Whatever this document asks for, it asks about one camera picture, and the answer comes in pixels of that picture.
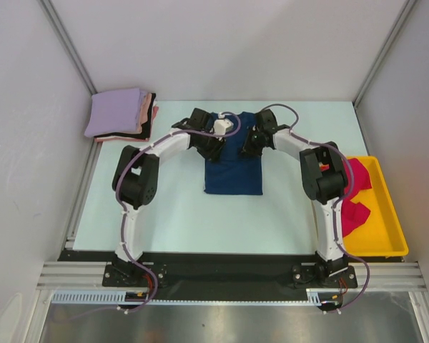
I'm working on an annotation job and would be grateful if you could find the folded peach t-shirt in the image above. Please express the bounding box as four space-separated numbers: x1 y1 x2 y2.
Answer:
137 93 154 134

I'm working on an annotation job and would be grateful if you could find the crimson red t-shirt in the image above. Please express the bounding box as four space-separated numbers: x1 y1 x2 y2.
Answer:
341 158 373 241

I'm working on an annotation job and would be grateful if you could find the white slotted cable duct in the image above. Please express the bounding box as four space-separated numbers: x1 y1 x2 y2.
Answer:
52 289 342 305

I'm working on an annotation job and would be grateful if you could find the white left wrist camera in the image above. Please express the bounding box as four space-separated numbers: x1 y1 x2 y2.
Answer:
212 113 234 138

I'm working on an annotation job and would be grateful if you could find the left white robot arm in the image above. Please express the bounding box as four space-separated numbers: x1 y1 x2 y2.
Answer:
112 108 234 286

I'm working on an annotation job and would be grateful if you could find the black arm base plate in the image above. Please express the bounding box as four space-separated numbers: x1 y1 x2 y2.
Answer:
59 250 358 297

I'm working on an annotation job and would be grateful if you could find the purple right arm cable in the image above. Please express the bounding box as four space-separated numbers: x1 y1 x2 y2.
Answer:
259 103 372 315

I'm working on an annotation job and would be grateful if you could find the aluminium table edge rail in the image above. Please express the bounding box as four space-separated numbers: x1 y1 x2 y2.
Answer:
36 262 427 292

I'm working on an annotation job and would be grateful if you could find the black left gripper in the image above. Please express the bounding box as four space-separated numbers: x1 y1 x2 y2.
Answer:
194 127 226 163

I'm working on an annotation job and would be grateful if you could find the right aluminium corner post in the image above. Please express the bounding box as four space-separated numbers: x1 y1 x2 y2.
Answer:
352 0 420 109

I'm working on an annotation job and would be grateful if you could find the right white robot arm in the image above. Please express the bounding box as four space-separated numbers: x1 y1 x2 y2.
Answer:
241 107 353 287

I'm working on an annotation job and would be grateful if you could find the folded black t-shirt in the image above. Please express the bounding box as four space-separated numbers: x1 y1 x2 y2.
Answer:
94 93 159 142

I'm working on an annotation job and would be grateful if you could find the left aluminium corner post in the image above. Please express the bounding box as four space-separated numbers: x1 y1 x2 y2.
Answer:
37 0 97 95

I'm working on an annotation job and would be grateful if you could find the folded lilac t-shirt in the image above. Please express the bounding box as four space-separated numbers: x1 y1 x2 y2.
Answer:
84 88 149 138

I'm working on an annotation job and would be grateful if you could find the navy blue printed t-shirt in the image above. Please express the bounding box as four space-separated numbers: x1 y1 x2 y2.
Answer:
204 111 263 196

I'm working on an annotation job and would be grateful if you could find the yellow plastic bin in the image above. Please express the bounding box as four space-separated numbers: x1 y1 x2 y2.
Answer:
342 156 409 257

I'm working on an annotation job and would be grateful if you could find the aluminium corner post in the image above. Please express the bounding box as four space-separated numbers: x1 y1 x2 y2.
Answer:
37 0 97 95
352 0 420 109

